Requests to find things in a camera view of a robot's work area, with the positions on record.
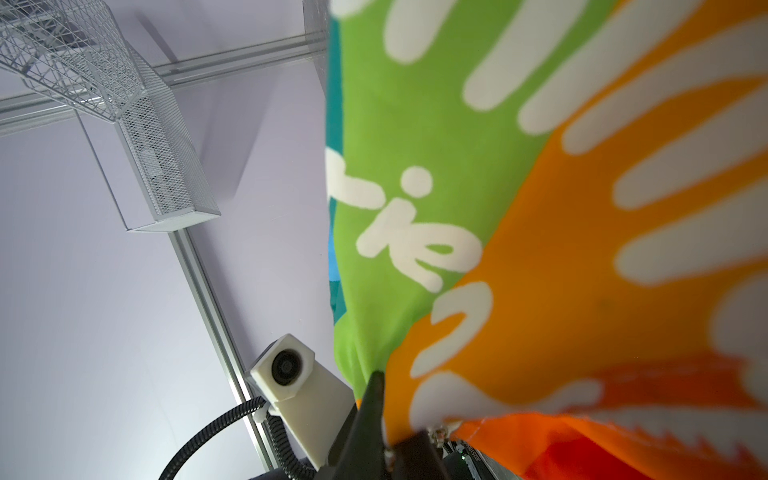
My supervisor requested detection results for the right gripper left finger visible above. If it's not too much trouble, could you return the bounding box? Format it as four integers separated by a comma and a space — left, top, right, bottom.
315, 371, 385, 480

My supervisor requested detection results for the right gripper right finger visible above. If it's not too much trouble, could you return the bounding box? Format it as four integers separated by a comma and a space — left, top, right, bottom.
392, 431, 450, 480

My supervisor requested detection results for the rainbow red kids jacket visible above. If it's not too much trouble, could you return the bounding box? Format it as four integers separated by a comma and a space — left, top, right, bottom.
326, 1, 767, 479

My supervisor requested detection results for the small white mesh basket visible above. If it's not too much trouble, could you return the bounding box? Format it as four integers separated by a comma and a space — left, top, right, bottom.
76, 41, 221, 233

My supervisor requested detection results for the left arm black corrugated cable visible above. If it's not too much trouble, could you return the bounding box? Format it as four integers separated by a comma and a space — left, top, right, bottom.
157, 395, 316, 480

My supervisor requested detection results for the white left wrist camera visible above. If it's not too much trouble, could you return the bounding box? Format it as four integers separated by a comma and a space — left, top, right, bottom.
250, 334, 356, 469

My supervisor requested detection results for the long white wire basket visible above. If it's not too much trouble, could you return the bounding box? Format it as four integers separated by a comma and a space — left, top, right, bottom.
1, 1, 144, 123

